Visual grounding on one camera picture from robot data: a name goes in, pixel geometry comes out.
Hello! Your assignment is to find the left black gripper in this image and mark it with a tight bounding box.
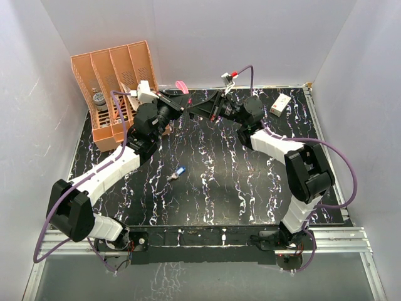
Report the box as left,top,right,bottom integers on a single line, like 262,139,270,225
151,91,190,143

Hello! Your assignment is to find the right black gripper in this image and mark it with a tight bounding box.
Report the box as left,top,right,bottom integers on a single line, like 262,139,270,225
188,90,247,126

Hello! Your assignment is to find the blue key tag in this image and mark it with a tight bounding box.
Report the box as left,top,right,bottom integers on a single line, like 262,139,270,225
167,166,186,182

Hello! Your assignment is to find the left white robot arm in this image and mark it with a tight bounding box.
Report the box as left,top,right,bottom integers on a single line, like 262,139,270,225
46,92,190,250

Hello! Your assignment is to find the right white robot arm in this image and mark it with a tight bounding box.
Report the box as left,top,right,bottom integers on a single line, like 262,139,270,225
188,92,335,249

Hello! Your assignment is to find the white packaged card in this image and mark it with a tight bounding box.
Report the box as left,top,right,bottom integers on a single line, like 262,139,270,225
120,82,137,97

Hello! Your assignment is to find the orange perforated file organizer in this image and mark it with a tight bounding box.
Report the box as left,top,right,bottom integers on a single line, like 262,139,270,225
70,40,172,153

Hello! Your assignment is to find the white red small box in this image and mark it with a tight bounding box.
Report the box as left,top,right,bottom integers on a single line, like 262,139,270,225
269,93,291,117

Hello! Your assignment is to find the grey round canister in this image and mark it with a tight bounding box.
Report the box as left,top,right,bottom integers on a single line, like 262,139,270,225
92,88,107,112

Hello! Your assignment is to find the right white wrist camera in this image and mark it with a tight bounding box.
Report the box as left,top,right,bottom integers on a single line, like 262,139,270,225
221,71,238,95

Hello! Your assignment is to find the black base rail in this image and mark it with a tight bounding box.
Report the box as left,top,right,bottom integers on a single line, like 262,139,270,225
93,224,317,267

